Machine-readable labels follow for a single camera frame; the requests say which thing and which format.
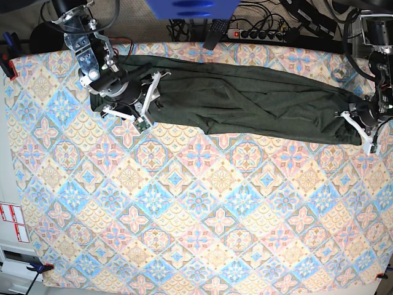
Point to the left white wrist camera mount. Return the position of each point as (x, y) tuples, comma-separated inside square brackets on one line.
[(370, 143)]

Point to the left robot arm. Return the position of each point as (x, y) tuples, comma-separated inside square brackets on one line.
[(376, 32)]

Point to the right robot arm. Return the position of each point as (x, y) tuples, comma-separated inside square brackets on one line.
[(101, 69)]

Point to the blue clamp top left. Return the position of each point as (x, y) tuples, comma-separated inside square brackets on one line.
[(6, 58)]

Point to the blue clamp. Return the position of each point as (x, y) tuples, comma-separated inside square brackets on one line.
[(6, 58), (38, 269)]

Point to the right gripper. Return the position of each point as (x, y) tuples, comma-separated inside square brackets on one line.
[(122, 97)]

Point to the dark green long-sleeve shirt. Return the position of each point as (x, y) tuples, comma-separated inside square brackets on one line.
[(220, 98)]

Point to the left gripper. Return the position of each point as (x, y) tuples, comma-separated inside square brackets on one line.
[(369, 114)]

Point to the white power strip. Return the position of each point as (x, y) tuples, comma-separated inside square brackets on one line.
[(255, 35)]

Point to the colourful patterned tablecloth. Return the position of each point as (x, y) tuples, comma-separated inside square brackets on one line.
[(175, 211)]

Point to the orange clamp bottom right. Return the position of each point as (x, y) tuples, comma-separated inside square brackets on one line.
[(382, 276)]

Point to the blue clamp bottom left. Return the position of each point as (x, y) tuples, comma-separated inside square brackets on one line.
[(38, 269)]

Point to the black remote control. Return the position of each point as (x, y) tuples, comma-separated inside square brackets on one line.
[(216, 32)]

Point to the blue plastic box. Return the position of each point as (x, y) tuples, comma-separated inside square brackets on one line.
[(188, 9)]

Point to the red white labels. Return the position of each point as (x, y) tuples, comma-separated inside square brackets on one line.
[(13, 214)]

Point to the black round stand base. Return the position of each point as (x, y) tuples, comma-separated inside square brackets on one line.
[(44, 39)]

